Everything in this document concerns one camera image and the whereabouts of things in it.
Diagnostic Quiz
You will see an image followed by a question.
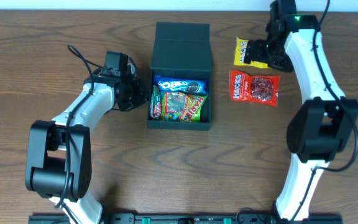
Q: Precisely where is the red Hacks candy bag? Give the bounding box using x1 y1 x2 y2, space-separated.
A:
229 70 280 107

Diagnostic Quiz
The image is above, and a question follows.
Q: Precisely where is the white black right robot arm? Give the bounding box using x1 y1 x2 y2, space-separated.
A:
245 12 358 223

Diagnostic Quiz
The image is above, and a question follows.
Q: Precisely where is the green red candy bar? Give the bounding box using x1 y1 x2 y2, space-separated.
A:
150 85 162 120

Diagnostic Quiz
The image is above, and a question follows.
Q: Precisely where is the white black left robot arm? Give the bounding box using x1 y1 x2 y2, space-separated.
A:
25 76 149 223

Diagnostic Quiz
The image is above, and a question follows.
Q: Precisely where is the dark green gift box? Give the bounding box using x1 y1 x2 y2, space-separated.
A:
146 22 213 131

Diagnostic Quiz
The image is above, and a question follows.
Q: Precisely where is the green Haribo gummy bag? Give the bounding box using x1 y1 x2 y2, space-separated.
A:
160 91 208 123

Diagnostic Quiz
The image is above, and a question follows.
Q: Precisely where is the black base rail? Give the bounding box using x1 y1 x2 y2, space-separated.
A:
28 212 343 224

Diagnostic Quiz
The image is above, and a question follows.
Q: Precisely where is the yellow Hacks candy bag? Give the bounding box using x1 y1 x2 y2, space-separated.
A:
234 37 269 68

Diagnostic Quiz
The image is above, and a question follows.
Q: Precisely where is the blue Oreo cookie pack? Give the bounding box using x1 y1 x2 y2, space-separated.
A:
154 75 208 96

